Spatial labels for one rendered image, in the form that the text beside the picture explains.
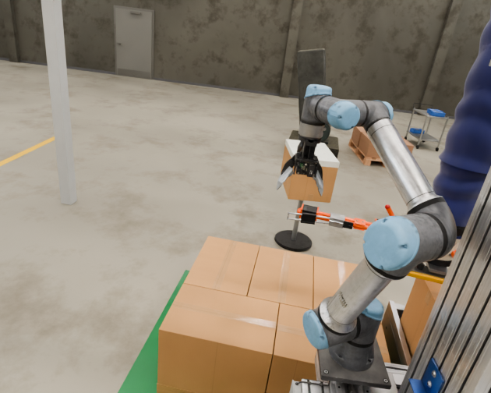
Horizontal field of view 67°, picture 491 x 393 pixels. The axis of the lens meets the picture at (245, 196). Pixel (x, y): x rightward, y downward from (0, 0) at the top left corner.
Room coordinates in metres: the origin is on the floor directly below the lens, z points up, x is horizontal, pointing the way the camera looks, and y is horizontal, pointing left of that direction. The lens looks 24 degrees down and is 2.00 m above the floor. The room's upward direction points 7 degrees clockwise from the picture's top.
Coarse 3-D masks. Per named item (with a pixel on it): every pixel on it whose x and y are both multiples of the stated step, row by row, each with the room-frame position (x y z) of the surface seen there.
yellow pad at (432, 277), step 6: (420, 264) 1.42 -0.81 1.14; (414, 270) 1.41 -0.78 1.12; (420, 270) 1.42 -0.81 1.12; (426, 270) 1.42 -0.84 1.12; (414, 276) 1.39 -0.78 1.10; (420, 276) 1.38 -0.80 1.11; (426, 276) 1.38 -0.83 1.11; (432, 276) 1.39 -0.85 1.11; (438, 276) 1.38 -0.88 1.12; (444, 276) 1.39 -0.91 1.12; (438, 282) 1.37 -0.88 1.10
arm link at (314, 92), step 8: (312, 88) 1.11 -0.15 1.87; (320, 88) 1.11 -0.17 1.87; (328, 88) 1.11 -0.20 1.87; (312, 96) 1.11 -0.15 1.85; (320, 96) 1.10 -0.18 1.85; (304, 104) 1.13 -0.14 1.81; (312, 104) 1.10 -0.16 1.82; (304, 112) 1.12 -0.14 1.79; (312, 112) 1.10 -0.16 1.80; (304, 120) 1.12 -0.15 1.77; (312, 120) 1.10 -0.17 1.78
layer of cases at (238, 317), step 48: (192, 288) 1.81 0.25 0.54; (240, 288) 1.87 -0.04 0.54; (288, 288) 1.93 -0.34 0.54; (336, 288) 1.99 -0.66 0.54; (192, 336) 1.43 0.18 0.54; (240, 336) 1.47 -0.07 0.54; (288, 336) 1.52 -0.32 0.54; (384, 336) 1.61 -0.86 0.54; (192, 384) 1.43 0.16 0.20; (240, 384) 1.40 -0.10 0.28; (288, 384) 1.37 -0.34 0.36
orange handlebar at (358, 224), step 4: (300, 208) 1.65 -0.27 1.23; (320, 212) 1.64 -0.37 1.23; (324, 216) 1.60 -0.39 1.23; (328, 216) 1.63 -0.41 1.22; (324, 220) 1.59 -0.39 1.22; (328, 220) 1.59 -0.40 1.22; (348, 220) 1.61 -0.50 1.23; (352, 220) 1.60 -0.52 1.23; (356, 220) 1.59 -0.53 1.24; (360, 220) 1.60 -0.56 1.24; (364, 220) 1.60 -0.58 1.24; (356, 224) 1.56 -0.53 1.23; (360, 224) 1.56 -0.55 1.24; (364, 224) 1.56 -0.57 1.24; (368, 224) 1.59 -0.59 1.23; (356, 228) 1.56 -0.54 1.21; (360, 228) 1.56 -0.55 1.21; (364, 228) 1.55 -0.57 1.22; (452, 252) 1.41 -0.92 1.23; (452, 256) 1.40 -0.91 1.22
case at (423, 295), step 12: (420, 288) 1.60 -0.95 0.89; (432, 288) 1.53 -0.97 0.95; (408, 300) 1.68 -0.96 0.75; (420, 300) 1.56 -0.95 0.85; (432, 300) 1.46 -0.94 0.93; (408, 312) 1.63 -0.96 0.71; (420, 312) 1.52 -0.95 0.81; (408, 324) 1.58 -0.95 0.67; (420, 324) 1.47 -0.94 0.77; (408, 336) 1.54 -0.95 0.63; (420, 336) 1.43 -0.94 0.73; (408, 348) 1.49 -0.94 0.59
